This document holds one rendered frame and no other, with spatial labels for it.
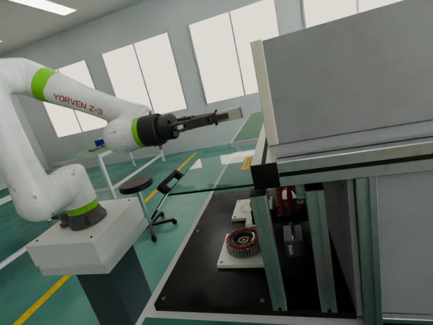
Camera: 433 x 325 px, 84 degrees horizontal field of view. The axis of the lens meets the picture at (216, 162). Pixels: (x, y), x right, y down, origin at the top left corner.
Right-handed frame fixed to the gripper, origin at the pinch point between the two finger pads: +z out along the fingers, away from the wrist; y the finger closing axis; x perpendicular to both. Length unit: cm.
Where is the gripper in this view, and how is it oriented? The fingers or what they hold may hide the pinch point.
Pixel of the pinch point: (229, 114)
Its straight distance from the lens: 66.7
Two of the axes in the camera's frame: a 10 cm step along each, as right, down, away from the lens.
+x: -2.2, -9.3, -2.8
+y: -2.3, 3.3, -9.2
